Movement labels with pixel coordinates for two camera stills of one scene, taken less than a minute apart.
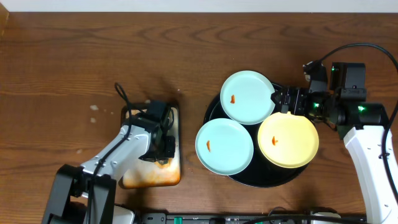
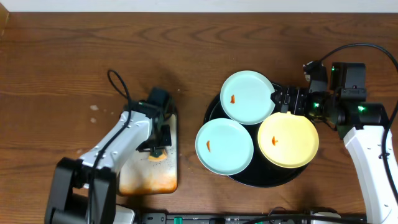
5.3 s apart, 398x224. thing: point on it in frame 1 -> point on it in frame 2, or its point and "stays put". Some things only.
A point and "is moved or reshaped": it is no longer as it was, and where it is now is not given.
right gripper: [286, 99] stays put
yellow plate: [287, 140] stays put
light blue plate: [245, 98] stays put
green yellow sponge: [164, 166] is moved or reshaped
